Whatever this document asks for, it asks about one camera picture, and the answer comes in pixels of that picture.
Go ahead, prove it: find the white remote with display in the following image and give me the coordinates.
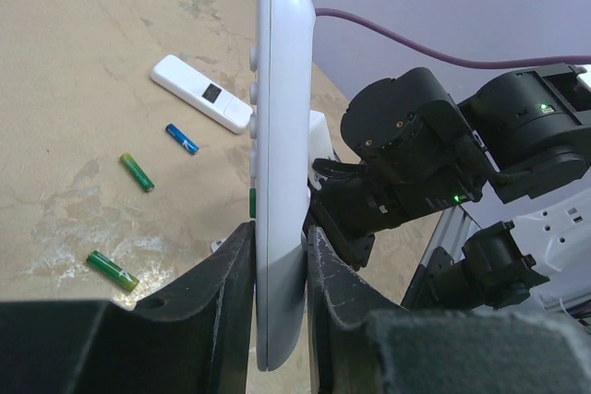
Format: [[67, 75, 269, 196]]
[[150, 54, 252, 135]]

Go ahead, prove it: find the white battery cover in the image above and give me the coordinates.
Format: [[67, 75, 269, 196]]
[[211, 238, 226, 254]]

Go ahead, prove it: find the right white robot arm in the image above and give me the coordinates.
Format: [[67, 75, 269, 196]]
[[307, 64, 590, 310]]

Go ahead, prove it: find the white remote control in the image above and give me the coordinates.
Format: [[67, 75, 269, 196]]
[[250, 0, 316, 372]]

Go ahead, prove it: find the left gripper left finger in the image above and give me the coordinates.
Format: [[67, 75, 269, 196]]
[[1, 222, 255, 393]]

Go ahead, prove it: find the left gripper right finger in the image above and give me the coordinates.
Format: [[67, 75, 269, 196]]
[[308, 226, 590, 393]]

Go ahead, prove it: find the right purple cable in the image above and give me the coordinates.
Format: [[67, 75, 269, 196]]
[[315, 7, 591, 68]]

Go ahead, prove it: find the green battery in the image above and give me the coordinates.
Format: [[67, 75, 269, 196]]
[[86, 251, 139, 292], [119, 153, 154, 193]]

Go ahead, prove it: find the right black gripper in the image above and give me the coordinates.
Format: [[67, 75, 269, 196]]
[[310, 159, 416, 270]]

